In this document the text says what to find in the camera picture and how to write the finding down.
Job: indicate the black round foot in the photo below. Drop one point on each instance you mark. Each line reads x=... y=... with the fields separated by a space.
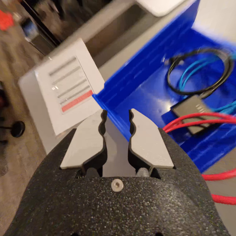
x=17 y=129

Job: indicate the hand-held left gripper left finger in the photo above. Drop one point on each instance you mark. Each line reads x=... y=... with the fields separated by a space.
x=83 y=145

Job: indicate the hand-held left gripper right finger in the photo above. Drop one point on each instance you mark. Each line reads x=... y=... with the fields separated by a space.
x=151 y=145

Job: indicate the white document stand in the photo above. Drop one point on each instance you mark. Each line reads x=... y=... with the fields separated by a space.
x=160 y=7

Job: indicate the printed paper sheet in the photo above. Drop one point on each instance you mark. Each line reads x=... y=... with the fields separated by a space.
x=64 y=83

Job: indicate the blue plastic bin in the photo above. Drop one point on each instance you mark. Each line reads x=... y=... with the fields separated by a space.
x=147 y=92

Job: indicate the black ethernet port splitter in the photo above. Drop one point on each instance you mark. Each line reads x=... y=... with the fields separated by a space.
x=189 y=108

